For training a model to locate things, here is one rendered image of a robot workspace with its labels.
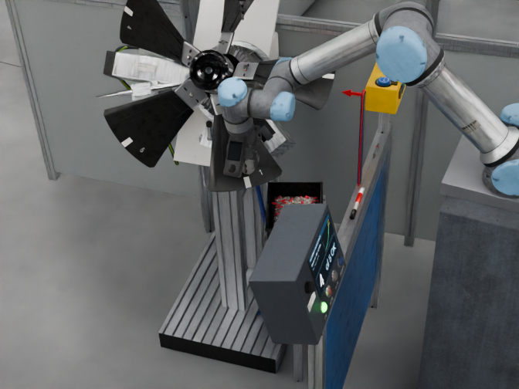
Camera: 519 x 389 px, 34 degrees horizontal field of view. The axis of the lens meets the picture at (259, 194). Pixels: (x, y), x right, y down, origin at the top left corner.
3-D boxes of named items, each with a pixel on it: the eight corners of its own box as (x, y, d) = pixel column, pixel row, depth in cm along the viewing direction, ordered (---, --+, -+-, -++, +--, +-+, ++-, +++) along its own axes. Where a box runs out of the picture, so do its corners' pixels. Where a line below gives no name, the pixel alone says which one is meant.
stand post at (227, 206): (227, 312, 338) (210, 121, 280) (249, 317, 335) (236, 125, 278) (223, 320, 334) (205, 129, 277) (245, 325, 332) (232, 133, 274)
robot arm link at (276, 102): (299, 79, 221) (258, 74, 223) (288, 103, 213) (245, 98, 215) (299, 104, 226) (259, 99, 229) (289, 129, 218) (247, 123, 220)
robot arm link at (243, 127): (246, 126, 223) (217, 122, 225) (249, 137, 227) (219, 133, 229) (254, 105, 227) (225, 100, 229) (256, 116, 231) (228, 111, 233)
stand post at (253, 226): (245, 272, 354) (229, 22, 281) (266, 277, 352) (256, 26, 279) (242, 280, 351) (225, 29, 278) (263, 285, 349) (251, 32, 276)
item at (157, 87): (202, 85, 261) (98, 100, 270) (201, 78, 261) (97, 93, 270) (200, 84, 259) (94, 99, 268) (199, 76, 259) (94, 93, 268)
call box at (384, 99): (374, 88, 281) (376, 59, 275) (405, 92, 279) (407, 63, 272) (364, 114, 270) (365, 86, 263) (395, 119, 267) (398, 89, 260)
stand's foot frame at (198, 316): (217, 240, 370) (215, 227, 365) (320, 261, 358) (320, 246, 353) (160, 346, 325) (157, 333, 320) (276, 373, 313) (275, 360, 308)
